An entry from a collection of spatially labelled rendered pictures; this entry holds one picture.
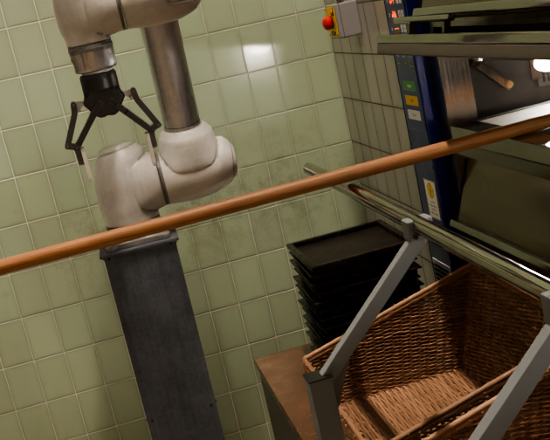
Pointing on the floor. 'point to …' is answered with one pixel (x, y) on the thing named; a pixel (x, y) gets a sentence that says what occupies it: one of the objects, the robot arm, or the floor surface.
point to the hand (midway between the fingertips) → (121, 167)
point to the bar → (333, 381)
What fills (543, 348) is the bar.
